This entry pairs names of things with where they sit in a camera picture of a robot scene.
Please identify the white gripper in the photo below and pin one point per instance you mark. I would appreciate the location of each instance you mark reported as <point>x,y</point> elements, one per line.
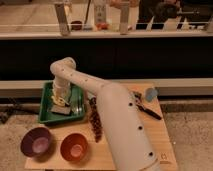
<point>61,89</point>

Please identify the yellow banana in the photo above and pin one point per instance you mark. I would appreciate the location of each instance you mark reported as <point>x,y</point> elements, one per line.
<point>59,101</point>

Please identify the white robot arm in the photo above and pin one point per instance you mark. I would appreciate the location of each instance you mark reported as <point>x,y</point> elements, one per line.
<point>128,142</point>

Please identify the blue metal cup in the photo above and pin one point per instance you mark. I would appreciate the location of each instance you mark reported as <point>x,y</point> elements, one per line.
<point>150,94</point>

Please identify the green plastic tray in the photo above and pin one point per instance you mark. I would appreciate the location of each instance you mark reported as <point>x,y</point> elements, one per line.
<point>76,100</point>

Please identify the grey sponge block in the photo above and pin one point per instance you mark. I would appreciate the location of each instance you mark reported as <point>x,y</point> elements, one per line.
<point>61,110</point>

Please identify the brown grape bunch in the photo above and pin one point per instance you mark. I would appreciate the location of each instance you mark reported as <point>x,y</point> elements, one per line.
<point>94,119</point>

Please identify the purple bowl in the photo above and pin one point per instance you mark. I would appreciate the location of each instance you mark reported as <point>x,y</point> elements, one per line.
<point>36,142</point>

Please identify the orange bowl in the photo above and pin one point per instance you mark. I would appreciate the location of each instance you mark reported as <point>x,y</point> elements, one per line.
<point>74,147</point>

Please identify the person in black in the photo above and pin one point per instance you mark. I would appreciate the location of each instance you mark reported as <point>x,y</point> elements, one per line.
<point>147,13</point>

